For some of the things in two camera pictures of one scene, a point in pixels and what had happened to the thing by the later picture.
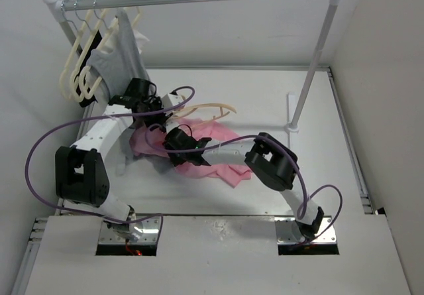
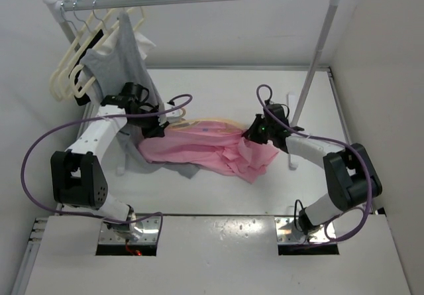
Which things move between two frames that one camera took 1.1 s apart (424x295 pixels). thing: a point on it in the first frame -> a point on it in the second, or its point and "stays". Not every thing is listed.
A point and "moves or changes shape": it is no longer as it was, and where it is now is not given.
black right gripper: x=177 y=159 -> x=254 y=135
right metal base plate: x=288 y=231 stays
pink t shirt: x=148 y=140 moves or changes shape
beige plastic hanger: x=190 y=120 -> x=205 y=125
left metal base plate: x=150 y=234 stays
